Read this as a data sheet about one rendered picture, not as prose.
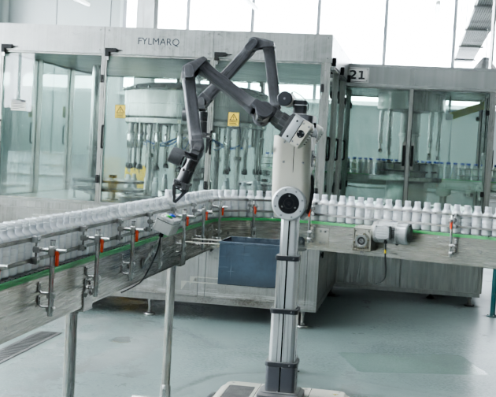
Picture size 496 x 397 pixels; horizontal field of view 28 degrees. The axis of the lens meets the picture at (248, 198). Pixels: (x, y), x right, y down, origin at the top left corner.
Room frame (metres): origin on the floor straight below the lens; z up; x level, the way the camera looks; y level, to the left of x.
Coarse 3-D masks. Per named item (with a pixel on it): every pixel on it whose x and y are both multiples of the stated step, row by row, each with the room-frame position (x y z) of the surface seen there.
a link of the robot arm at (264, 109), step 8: (192, 64) 4.44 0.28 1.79; (200, 64) 4.44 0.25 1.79; (208, 64) 4.46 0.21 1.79; (200, 72) 4.46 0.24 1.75; (208, 72) 4.44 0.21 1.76; (216, 72) 4.45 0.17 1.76; (208, 80) 4.47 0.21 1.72; (216, 80) 4.43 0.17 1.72; (224, 80) 4.44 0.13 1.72; (224, 88) 4.43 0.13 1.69; (232, 88) 4.43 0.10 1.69; (240, 88) 4.43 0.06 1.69; (232, 96) 4.42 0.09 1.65; (240, 96) 4.41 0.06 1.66; (248, 96) 4.42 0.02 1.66; (240, 104) 4.43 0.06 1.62; (248, 104) 4.40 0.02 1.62; (256, 104) 4.37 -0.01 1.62; (264, 104) 4.38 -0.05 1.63; (248, 112) 4.43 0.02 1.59; (256, 112) 4.37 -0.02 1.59; (264, 112) 4.36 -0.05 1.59
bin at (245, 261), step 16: (192, 240) 5.28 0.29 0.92; (224, 240) 5.11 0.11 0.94; (240, 240) 5.29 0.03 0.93; (256, 240) 5.27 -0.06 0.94; (272, 240) 5.26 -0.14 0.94; (224, 256) 4.99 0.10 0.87; (240, 256) 4.98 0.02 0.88; (256, 256) 4.97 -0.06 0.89; (272, 256) 4.95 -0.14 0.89; (224, 272) 4.99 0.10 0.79; (240, 272) 4.98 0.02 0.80; (256, 272) 4.96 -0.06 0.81; (272, 272) 4.95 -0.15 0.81; (272, 288) 5.00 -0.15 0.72
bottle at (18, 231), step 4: (16, 224) 3.06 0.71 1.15; (20, 224) 3.06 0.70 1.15; (16, 228) 3.06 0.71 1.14; (20, 228) 3.06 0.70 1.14; (16, 232) 3.05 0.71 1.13; (20, 232) 3.06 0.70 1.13; (20, 236) 3.05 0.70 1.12; (24, 236) 3.07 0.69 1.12; (20, 244) 3.05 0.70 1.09; (24, 244) 3.07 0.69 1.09; (20, 248) 3.05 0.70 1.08; (24, 248) 3.07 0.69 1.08; (20, 252) 3.05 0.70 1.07; (24, 252) 3.08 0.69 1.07; (20, 256) 3.05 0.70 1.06; (24, 256) 3.07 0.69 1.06; (20, 260) 3.05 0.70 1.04; (20, 268) 3.05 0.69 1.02; (20, 272) 3.06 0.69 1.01
